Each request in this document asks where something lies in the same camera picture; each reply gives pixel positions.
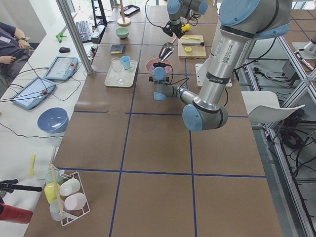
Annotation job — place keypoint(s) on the lemon half slice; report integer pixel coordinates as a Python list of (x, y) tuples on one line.
[(188, 49)]

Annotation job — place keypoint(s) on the aluminium frame post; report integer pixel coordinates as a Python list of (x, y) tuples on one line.
[(66, 14)]

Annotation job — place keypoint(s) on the blue bowl on side table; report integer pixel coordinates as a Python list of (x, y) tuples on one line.
[(54, 120)]

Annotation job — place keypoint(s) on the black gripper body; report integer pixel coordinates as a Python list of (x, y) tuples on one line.
[(176, 28), (160, 65)]

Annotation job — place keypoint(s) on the white wire cup rack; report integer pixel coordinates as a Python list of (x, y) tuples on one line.
[(65, 195)]

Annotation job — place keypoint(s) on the black keyboard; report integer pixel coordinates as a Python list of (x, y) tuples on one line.
[(84, 30)]

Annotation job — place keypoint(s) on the light blue plastic cup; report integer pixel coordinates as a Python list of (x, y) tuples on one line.
[(125, 61)]

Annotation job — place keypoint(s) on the wooden mug tree stand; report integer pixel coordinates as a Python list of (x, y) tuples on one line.
[(123, 20)]

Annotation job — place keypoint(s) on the steel cylinder black cap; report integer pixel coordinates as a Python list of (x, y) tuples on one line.
[(192, 43)]

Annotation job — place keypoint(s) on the blue teach pendant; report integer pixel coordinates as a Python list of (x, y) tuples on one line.
[(62, 68), (33, 93)]

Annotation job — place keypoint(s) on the seated person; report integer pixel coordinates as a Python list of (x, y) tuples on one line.
[(15, 51)]

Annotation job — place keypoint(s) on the grey folded cloth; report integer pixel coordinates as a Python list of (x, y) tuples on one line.
[(117, 49)]

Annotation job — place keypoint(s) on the yellow fork on side table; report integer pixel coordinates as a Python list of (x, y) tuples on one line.
[(32, 162)]

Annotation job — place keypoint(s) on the far blue teach pendant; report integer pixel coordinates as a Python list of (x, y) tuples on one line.
[(62, 68)]

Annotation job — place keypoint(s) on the black tripod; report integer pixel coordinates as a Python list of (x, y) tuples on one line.
[(10, 186)]

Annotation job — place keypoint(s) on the cream serving tray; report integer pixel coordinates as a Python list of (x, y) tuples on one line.
[(125, 78)]

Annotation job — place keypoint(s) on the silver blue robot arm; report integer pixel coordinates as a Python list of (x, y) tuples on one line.
[(239, 22), (188, 9)]

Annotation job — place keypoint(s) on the yellow plastic knife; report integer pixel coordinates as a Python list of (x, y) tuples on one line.
[(190, 38)]

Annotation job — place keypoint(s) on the red bottle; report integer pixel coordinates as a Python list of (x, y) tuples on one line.
[(14, 214)]

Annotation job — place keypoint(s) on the silver metal ice scoop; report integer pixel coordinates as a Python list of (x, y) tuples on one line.
[(166, 50)]

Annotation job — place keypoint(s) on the near blue teach pendant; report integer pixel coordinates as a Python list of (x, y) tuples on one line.
[(33, 93)]

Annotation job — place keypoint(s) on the pink bowl of ice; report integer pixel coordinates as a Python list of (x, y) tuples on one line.
[(150, 68)]

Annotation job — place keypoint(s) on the wooden cutting board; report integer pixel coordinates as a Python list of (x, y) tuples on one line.
[(197, 51)]

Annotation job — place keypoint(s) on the white plastic chair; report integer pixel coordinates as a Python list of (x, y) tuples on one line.
[(264, 107)]

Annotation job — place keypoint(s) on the clear wine glass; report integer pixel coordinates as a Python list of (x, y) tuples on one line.
[(117, 68)]

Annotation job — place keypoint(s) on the mint green bowl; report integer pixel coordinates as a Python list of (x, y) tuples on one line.
[(122, 32)]

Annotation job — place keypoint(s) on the black computer mouse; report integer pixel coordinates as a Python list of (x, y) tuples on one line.
[(64, 49)]

